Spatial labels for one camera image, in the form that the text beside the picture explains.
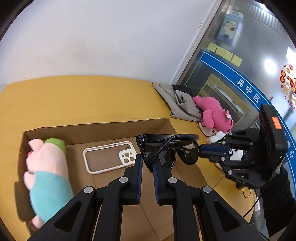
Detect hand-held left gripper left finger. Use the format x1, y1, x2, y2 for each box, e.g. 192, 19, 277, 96
28, 154, 142, 241

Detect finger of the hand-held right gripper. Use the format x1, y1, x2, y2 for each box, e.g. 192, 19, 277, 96
199, 128, 260, 152
199, 152, 255, 166

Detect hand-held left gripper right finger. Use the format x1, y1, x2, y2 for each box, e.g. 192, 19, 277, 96
152, 162, 269, 241

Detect black sunglasses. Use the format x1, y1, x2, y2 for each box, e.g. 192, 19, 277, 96
136, 133, 200, 173

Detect cardboard box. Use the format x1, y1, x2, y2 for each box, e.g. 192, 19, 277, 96
17, 118, 208, 241

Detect person's right forearm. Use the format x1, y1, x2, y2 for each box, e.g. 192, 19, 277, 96
260, 166, 296, 238

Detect panda plush toy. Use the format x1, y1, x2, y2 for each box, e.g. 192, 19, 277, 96
206, 131, 245, 171

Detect white red patterned pouch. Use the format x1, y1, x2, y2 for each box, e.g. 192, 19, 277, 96
197, 122, 217, 138

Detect white phone case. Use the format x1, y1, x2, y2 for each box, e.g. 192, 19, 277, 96
83, 141, 136, 175

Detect pink bear plush toy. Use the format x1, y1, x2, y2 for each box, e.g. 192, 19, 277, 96
192, 95, 234, 133

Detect grey cloth bag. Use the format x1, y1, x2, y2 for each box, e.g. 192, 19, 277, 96
151, 82, 204, 123

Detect red round window decoration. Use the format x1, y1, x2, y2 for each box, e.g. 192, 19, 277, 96
280, 64, 296, 110

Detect pink pig plush toy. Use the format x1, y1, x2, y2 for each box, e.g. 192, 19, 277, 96
23, 138, 74, 229

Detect black cable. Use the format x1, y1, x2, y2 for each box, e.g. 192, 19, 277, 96
242, 186, 265, 218

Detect blue wall banner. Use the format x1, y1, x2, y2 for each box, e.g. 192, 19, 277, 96
199, 49, 296, 167

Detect cartoon wall poster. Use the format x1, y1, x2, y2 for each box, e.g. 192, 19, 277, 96
217, 13, 243, 45

